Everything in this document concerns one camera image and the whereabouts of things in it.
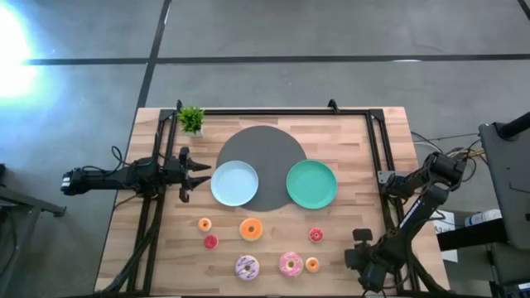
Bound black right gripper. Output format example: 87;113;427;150
344;242;390;293

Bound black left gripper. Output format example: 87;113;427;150
163;147;213;204

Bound large pink sprinkled donut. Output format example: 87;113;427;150
278;251;304;278

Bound large purple striped donut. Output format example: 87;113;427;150
234;254;261;281

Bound light blue plate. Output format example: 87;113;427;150
210;160;260;208

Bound small green potted plant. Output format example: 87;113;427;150
177;105;205;138

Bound round dark grey mat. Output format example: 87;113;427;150
215;125;308;213

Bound large orange donut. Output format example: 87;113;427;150
238;217;264;243

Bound white paper sheet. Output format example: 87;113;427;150
430;208;460;263

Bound green plate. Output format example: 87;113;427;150
285;159;339;210

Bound black shelf board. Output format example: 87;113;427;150
436;218;509;252

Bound white bottle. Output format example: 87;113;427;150
464;209;503;228

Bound grey cart panel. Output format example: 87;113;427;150
479;122;530;252

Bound grey metal stand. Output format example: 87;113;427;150
0;184;67;298

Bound black pole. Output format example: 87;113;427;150
496;111;530;141

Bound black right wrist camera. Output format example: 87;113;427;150
351;228;373;243

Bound black cable bundle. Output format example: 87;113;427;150
101;198;163;295

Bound black aluminium table frame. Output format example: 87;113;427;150
126;99;420;295

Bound loose cables beside cart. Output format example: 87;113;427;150
410;130;488;183

